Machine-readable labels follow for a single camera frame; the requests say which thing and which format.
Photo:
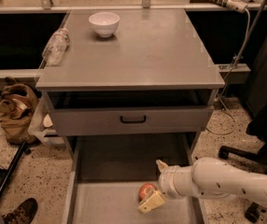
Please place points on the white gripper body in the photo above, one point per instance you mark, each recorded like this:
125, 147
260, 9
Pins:
166, 181

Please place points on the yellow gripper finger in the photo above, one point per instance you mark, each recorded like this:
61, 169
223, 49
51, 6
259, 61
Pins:
162, 166
150, 200

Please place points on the red apple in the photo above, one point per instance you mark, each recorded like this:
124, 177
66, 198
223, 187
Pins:
145, 189

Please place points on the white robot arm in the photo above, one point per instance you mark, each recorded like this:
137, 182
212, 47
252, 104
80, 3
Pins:
207, 178

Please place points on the grey open middle drawer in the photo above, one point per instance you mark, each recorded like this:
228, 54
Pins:
108, 171

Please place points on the grey top drawer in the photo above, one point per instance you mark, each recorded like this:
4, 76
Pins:
103, 121

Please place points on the grey drawer cabinet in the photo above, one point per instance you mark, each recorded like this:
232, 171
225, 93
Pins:
155, 58

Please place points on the black office chair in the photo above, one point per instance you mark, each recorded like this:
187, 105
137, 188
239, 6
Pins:
264, 140

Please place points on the clear plastic storage bin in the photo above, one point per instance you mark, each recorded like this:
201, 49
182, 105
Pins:
41, 126

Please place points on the brown leather shoe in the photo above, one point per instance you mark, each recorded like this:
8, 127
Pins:
23, 214

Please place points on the black metal pole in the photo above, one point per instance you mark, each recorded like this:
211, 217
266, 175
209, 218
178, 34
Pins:
23, 148

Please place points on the white ceramic bowl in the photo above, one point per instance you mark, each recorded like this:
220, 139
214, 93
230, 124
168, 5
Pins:
105, 24

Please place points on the clear plastic water bottle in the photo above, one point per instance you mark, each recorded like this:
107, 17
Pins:
54, 50

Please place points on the brown fabric bag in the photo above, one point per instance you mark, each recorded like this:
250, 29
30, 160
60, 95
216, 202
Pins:
17, 107

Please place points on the black drawer handle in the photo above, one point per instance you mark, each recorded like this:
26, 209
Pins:
132, 120

